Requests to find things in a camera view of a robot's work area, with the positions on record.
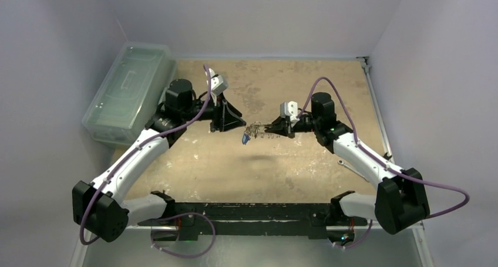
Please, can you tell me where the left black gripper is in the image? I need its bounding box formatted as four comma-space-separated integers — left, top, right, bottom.
181, 91, 246, 131

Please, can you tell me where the large keyring with keys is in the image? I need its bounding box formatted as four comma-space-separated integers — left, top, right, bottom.
241, 121, 279, 145

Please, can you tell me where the translucent green plastic storage box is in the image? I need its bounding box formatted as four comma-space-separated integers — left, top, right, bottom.
82, 42, 177, 145

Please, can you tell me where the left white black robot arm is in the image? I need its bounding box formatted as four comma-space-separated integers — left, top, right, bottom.
72, 74, 246, 245

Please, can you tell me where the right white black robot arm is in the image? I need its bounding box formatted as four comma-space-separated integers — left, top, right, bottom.
264, 92, 430, 235

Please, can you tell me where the silver wrench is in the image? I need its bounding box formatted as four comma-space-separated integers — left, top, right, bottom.
338, 160, 368, 181

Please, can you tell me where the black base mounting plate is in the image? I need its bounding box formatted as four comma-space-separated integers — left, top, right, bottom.
139, 202, 368, 241

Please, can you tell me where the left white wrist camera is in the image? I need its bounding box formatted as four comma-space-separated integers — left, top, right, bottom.
210, 74, 229, 97

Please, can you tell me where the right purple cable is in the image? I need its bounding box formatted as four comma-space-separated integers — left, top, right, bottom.
297, 77, 470, 251

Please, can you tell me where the purple cable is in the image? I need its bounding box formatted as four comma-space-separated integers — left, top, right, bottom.
297, 77, 470, 251
79, 64, 217, 259

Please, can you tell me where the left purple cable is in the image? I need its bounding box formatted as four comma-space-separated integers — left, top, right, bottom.
79, 64, 217, 259

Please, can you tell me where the aluminium frame rail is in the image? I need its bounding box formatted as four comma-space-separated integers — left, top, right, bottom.
69, 57, 435, 267

